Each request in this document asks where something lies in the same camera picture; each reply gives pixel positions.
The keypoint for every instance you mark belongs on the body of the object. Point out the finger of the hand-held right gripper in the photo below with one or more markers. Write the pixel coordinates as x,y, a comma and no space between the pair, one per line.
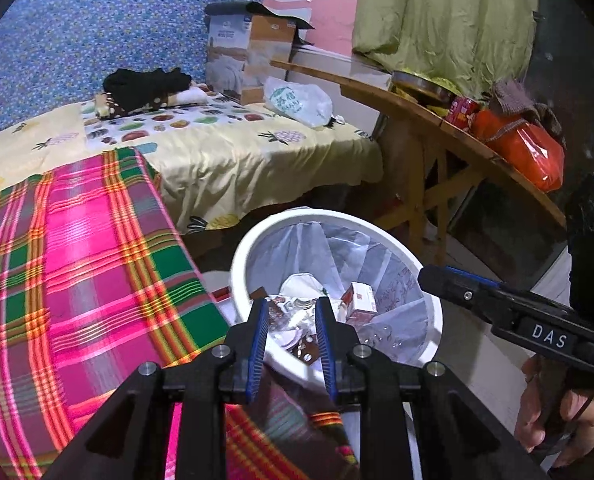
467,292

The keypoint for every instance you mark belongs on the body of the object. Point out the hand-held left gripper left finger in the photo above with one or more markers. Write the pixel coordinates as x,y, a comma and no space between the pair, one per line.
260,345

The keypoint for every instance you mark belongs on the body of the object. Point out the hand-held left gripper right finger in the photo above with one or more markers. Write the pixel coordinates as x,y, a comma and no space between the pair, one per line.
324,347

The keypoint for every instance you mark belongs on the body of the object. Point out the strawberry print carton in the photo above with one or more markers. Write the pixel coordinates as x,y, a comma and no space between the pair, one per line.
361,302

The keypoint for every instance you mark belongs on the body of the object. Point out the crushed beige paper cup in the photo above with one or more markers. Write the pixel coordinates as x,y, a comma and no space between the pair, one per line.
302,287

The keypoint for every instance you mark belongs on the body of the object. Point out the white trash bin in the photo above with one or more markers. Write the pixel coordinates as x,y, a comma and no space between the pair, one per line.
242,280

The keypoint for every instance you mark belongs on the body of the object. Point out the person's right hand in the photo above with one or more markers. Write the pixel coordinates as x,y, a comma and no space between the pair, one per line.
527,410

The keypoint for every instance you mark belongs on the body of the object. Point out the white bin liner bag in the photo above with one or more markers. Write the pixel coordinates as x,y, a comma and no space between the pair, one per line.
357,260

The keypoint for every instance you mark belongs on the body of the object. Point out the orange plastic bag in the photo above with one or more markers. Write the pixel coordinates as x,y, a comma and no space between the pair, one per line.
522,152

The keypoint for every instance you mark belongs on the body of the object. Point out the yellow pineapple print bed sheet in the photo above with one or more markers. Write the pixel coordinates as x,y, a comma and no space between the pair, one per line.
257,165

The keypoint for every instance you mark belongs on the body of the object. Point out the red snack packet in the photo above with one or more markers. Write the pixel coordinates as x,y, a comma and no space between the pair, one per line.
461,112

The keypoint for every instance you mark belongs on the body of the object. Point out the wooden table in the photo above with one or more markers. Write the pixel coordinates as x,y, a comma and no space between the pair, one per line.
412,120

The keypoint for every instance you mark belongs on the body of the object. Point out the pink plaid blanket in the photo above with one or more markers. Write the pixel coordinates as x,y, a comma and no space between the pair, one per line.
87,270

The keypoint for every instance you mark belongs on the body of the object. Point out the brown knitted cloth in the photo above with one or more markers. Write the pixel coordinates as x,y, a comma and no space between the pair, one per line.
517,97

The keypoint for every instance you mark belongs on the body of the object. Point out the round metal tin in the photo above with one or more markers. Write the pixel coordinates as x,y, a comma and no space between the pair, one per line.
422,87

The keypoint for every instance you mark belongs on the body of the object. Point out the fruit print white cloth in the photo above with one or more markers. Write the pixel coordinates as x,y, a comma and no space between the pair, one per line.
177,125

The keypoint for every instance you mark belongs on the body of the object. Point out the white plastic bag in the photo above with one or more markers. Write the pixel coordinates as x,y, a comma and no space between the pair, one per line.
297,102

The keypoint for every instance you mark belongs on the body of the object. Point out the brown polka dot cloth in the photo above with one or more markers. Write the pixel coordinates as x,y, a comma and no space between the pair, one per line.
122,107

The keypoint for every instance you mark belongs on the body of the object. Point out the green curtain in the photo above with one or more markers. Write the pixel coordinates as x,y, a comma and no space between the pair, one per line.
442,15

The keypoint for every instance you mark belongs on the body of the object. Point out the black clothes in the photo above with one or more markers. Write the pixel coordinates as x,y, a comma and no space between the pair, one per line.
147,85

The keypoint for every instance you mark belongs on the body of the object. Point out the open cardboard box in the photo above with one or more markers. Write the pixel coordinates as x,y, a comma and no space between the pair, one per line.
257,50

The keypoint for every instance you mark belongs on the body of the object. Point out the blue floral mattress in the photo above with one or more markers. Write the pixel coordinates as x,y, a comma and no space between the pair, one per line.
102,35

